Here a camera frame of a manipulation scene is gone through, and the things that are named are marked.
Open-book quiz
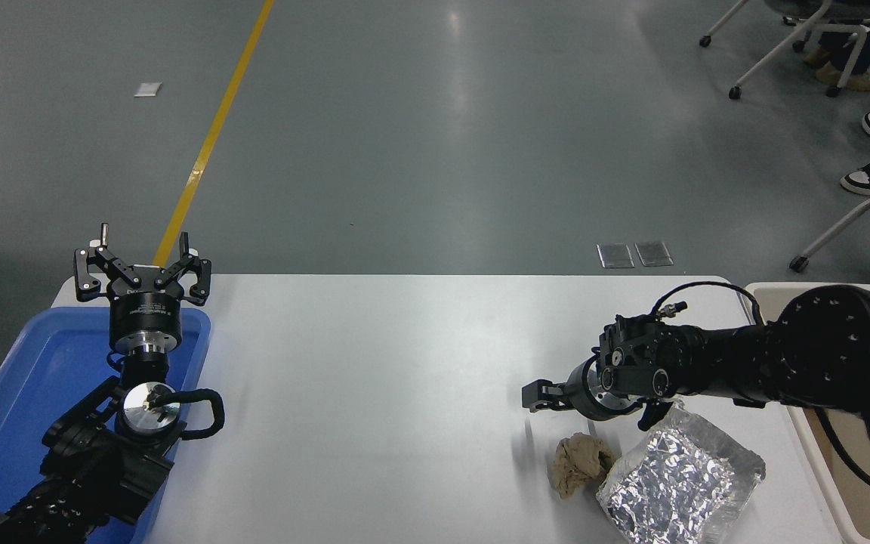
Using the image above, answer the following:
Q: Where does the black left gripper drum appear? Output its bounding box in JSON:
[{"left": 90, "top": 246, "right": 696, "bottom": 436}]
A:
[{"left": 108, "top": 280, "right": 184, "bottom": 339}]

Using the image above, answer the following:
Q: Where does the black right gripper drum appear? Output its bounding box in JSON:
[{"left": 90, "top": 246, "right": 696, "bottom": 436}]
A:
[{"left": 563, "top": 360, "right": 608, "bottom": 422}]

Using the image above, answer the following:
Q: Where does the silver foil plate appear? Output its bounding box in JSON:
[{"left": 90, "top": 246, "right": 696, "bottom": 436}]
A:
[{"left": 596, "top": 403, "right": 767, "bottom": 544}]

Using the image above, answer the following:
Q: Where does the metal floor plate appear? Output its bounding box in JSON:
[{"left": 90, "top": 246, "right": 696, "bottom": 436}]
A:
[
  {"left": 635, "top": 241, "right": 674, "bottom": 267},
  {"left": 597, "top": 243, "right": 635, "bottom": 269}
]

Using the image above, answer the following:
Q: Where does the large pale dustbin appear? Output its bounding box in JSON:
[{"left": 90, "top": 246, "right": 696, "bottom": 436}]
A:
[{"left": 744, "top": 282, "right": 870, "bottom": 544}]

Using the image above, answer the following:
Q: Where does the crumpled tan paper ball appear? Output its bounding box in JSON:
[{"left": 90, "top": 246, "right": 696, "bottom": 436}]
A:
[{"left": 548, "top": 432, "right": 618, "bottom": 500}]

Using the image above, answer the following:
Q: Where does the blue plastic tray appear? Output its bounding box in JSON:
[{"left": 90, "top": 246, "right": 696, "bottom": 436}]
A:
[{"left": 0, "top": 306, "right": 211, "bottom": 544}]

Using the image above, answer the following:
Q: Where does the white-legged office chair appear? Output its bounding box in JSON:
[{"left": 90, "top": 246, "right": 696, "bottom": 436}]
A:
[{"left": 699, "top": 0, "right": 870, "bottom": 100}]

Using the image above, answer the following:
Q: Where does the person with tan shoes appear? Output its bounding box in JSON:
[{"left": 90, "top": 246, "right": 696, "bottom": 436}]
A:
[{"left": 804, "top": 0, "right": 870, "bottom": 94}]

